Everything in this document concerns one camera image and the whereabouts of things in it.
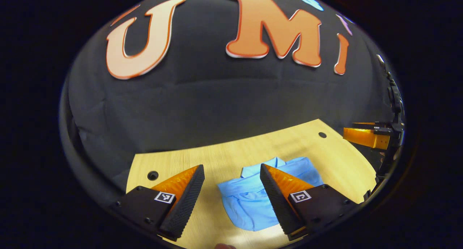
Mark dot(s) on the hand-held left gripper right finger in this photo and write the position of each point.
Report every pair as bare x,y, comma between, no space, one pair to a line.
276,202

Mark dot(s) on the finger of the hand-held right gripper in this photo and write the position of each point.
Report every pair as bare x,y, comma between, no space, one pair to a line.
383,125
361,136

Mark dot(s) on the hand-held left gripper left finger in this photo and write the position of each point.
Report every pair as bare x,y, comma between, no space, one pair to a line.
188,202

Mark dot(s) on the light blue T-shirt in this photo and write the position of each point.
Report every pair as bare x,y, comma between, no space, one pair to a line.
246,202

